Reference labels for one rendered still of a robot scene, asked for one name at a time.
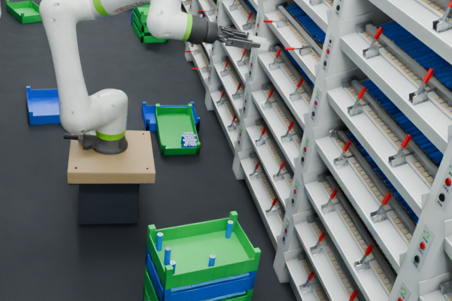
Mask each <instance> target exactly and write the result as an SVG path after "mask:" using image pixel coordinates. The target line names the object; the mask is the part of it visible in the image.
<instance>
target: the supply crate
mask: <svg viewBox="0 0 452 301"><path fill-rule="evenodd" d="M237 215H238V214H237V212H236V211H233V212H230V217H229V218H222V219H218V220H210V221H206V222H198V223H194V224H186V225H182V226H175V227H170V228H162V229H158V230H156V228H155V225H154V224H152V225H149V226H148V232H147V246H148V249H149V252H150V254H151V256H152V259H153V262H154V264H155V266H156V268H157V271H158V274H159V276H160V278H161V281H162V284H163V286H164V288H165V290H168V289H172V288H178V287H182V286H187V285H191V284H197V283H200V282H206V281H210V280H215V279H219V278H223V277H229V276H232V275H238V274H242V273H248V272H251V271H257V270H258V264H259V260H260V254H261V250H260V249H259V248H254V247H253V246H252V244H251V242H250V241H249V239H248V237H247V236H246V234H245V232H244V231H243V229H242V228H241V226H240V225H239V223H238V221H237ZM229 220H231V221H233V227H232V231H231V238H229V239H227V238H226V237H225V234H226V229H227V222H228V221H229ZM159 232H161V233H163V242H162V250H161V251H157V249H156V244H157V233H159ZM166 247H171V255H170V261H175V262H176V268H175V274H173V272H174V269H173V267H172V265H164V264H163V262H164V255H165V248H166ZM211 254H214V255H215V256H216V257H215V266H211V267H208V265H209V257H210V255H211Z"/></svg>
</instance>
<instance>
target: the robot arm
mask: <svg viewBox="0 0 452 301"><path fill-rule="evenodd" d="M181 3H182V0H42V1H41V3H40V6H39V13H40V17H41V20H42V23H43V26H44V29H45V32H46V36H47V38H48V43H49V46H50V51H51V54H52V60H53V64H54V70H55V75H56V83H57V88H58V95H59V113H60V122H61V125H62V127H63V128H64V129H65V130H66V131H67V132H69V133H71V134H64V136H63V137H64V139H70V140H78V142H80V143H83V149H84V150H89V149H91V148H92V149H94V150H95V151H96V152H98V153H101V154H104V155H117V154H120V153H123V152H124V151H125V150H126V149H127V148H128V142H127V140H126V138H125V132H126V123H127V111H128V97H127V95H126V94H125V93H124V92H123V91H121V90H118V89H104V90H101V91H99V92H97V93H95V94H93V95H91V96H88V93H87V89H86V86H85V81H84V78H83V72H82V68H81V62H80V57H79V49H78V44H77V32H76V25H77V23H78V22H80V21H87V20H97V19H103V18H105V17H110V16H112V15H117V14H119V13H122V12H123V11H126V10H129V9H132V8H135V7H138V6H142V5H147V4H150V7H149V13H148V16H147V28H148V30H149V32H150V33H151V34H152V35H153V36H154V37H156V38H159V39H162V40H167V39H171V40H181V41H185V42H189V43H191V47H194V45H195V44H196V45H198V44H202V43H203V42H204V43H207V44H214V43H215V41H216V40H218V41H220V42H222V43H225V45H226V46H233V47H238V48H245V49H249V50H250V48H257V49H260V50H266V51H268V49H269V46H270V43H269V42H267V38H261V37H257V36H252V35H249V34H250V33H249V32H247V34H246V33H245V32H243V31H239V30H234V29H231V28H227V27H225V26H221V25H219V27H218V24H217V23H216V22H213V21H207V19H206V18H205V17H203V16H202V15H200V16H197V15H192V14H189V13H183V12H182V11H181ZM76 134H78V135H76Z"/></svg>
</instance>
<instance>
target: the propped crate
mask: <svg viewBox="0 0 452 301"><path fill-rule="evenodd" d="M155 122H156V127H157V135H158V140H159V148H160V153H161V155H198V154H199V150H200V142H199V141H198V135H197V131H196V125H195V122H194V116H193V112H192V104H191V103H189V104H188V107H160V105H159V103H156V106H155ZM184 132H186V133H187V132H189V133H191V132H193V133H194V134H195V135H196V138H195V139H197V141H196V148H182V145H181V144H180V143H181V139H182V135H183V133H184Z"/></svg>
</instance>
